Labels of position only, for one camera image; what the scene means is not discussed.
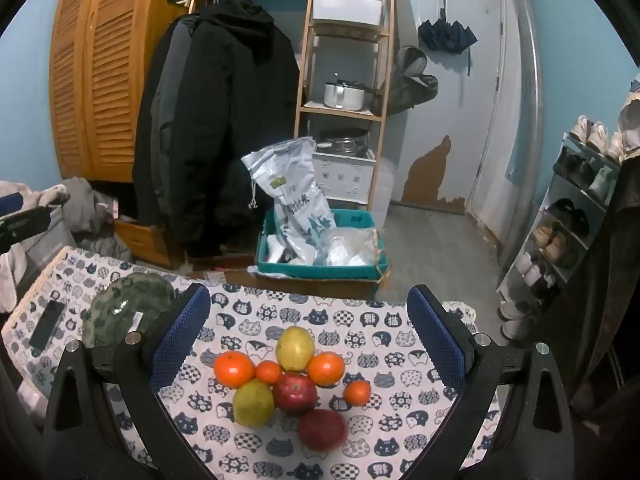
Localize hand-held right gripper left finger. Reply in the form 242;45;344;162
42;282;213;480

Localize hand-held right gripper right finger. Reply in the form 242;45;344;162
406;284;576;480

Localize orange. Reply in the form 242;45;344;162
214;351;256;389
307;351;347;387

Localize green glass plate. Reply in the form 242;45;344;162
82;272;176;348

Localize small tangerine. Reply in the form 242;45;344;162
344;380;372;407
255;360;283;386

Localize yellow pear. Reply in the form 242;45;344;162
232;379;277;428
276;326;316;372

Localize dark red apple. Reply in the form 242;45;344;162
299;408;348;453

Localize grey storage bag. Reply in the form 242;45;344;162
22;207;76;281

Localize light grey robe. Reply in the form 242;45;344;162
0;182;68;311

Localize dark grey clothes pile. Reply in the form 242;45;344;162
55;176;132;261

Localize cat print tablecloth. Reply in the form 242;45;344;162
0;247;506;480

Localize cardboard box with red print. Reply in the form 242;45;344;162
187;252;257;281

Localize black phone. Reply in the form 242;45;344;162
29;300;66;351

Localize wooden drawer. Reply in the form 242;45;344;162
114;217;173;268

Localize clear plastic bag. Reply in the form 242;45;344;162
314;227;385;267

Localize teal box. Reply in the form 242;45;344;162
256;208;390;281

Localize white shoe rack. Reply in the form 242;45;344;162
496;132;623;341

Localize wooden louvered wardrobe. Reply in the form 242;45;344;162
49;0;176;181

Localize dark brown garment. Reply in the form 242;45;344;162
530;160;640;480

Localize white drawer bin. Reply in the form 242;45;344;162
312;150;377;206

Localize white rice bag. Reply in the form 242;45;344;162
241;136;337;266

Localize blue-grey coat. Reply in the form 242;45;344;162
150;15;201;196

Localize steel pot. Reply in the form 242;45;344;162
316;127;370;156

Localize black hooded coat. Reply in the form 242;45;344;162
165;0;301;261

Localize silver pipe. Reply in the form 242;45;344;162
495;0;545;286

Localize dark hanging bag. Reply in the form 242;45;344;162
385;46;440;116

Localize white door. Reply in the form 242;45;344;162
419;0;506;216

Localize wooden shelf rack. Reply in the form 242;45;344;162
294;0;396;211

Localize white pot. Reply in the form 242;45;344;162
324;80;373;111

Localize beige lace cloth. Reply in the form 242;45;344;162
617;80;640;161

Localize navy umbrella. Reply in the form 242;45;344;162
417;0;478;76

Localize white storage box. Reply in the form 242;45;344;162
311;0;386;28

